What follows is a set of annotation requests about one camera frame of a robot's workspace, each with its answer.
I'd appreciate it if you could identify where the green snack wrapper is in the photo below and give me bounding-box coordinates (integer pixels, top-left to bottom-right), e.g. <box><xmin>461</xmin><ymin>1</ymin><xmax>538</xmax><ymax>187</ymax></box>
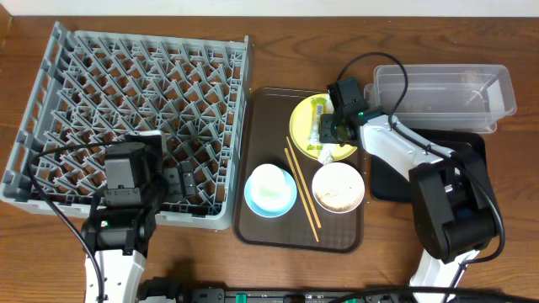
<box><xmin>307</xmin><ymin>95</ymin><xmax>328</xmax><ymax>151</ymax></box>

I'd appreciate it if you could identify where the white bowl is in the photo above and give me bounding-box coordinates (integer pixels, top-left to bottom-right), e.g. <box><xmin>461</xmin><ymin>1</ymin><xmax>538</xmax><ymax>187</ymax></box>
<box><xmin>312</xmin><ymin>162</ymin><xmax>366</xmax><ymax>214</ymax></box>

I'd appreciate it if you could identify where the light blue saucer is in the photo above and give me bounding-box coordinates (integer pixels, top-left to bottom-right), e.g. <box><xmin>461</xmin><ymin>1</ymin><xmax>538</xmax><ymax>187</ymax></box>
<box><xmin>243</xmin><ymin>168</ymin><xmax>298</xmax><ymax>219</ymax></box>

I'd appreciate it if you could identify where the white tissue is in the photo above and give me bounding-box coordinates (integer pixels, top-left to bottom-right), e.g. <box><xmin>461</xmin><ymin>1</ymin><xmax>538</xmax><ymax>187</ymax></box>
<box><xmin>318</xmin><ymin>143</ymin><xmax>335</xmax><ymax>165</ymax></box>

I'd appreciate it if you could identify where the white plastic cup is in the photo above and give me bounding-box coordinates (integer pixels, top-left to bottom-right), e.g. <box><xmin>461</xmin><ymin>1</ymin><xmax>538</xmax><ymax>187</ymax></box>
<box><xmin>251</xmin><ymin>164</ymin><xmax>286</xmax><ymax>211</ymax></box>

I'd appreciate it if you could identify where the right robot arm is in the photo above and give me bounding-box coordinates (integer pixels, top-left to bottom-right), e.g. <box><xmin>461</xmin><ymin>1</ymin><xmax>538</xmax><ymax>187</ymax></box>
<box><xmin>319</xmin><ymin>78</ymin><xmax>505</xmax><ymax>302</ymax></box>

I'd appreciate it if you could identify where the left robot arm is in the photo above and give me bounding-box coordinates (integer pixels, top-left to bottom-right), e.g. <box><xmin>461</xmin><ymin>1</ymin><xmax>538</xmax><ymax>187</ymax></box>
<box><xmin>82</xmin><ymin>141</ymin><xmax>195</xmax><ymax>302</ymax></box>

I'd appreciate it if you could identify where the black waste tray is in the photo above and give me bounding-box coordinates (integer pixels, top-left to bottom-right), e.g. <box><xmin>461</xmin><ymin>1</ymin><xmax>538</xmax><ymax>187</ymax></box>
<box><xmin>369</xmin><ymin>129</ymin><xmax>486</xmax><ymax>204</ymax></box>

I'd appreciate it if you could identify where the clear plastic waste bin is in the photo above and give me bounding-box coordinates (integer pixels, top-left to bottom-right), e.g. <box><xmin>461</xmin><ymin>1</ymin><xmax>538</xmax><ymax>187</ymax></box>
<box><xmin>364</xmin><ymin>64</ymin><xmax>517</xmax><ymax>134</ymax></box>

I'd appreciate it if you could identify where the grey plastic dishwasher rack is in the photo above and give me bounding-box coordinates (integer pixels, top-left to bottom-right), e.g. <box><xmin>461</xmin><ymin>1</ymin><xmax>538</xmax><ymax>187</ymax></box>
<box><xmin>1</xmin><ymin>24</ymin><xmax>252</xmax><ymax>230</ymax></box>

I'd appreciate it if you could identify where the yellow round plate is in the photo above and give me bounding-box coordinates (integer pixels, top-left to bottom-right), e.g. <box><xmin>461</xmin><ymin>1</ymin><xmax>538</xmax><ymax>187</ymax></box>
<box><xmin>289</xmin><ymin>93</ymin><xmax>334</xmax><ymax>161</ymax></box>

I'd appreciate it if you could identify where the wooden chopstick right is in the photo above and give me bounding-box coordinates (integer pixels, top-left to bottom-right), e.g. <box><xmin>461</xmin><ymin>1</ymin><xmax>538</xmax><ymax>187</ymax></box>
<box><xmin>286</xmin><ymin>136</ymin><xmax>322</xmax><ymax>229</ymax></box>

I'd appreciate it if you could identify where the wooden chopstick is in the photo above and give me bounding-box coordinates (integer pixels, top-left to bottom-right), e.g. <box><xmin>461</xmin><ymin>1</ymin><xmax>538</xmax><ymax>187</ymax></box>
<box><xmin>286</xmin><ymin>136</ymin><xmax>322</xmax><ymax>229</ymax></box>
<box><xmin>284</xmin><ymin>148</ymin><xmax>319</xmax><ymax>242</ymax></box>

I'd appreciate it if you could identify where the wooden chopstick left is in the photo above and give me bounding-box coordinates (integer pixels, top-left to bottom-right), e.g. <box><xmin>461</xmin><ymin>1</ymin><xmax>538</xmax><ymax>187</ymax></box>
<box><xmin>284</xmin><ymin>148</ymin><xmax>319</xmax><ymax>242</ymax></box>

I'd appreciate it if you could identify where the brown plastic serving tray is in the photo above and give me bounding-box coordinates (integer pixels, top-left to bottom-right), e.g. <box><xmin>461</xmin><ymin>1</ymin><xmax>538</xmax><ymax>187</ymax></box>
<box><xmin>232</xmin><ymin>88</ymin><xmax>364</xmax><ymax>253</ymax></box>

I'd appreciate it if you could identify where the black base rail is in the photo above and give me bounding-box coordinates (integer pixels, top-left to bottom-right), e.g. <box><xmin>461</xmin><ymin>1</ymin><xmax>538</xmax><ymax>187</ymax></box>
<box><xmin>135</xmin><ymin>278</ymin><xmax>533</xmax><ymax>303</ymax></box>

